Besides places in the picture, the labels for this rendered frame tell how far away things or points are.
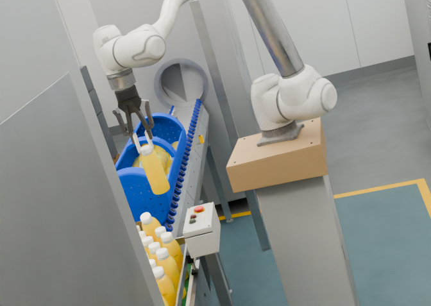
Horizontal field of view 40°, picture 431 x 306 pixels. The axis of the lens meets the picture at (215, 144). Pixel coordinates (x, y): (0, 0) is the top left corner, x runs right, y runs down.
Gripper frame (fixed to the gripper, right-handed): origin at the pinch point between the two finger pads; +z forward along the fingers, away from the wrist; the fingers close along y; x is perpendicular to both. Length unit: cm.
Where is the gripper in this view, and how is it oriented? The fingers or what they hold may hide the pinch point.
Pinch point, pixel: (143, 142)
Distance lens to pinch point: 208.2
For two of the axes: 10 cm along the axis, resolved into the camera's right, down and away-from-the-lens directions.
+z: 2.8, 9.1, 3.0
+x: -0.4, 3.3, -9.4
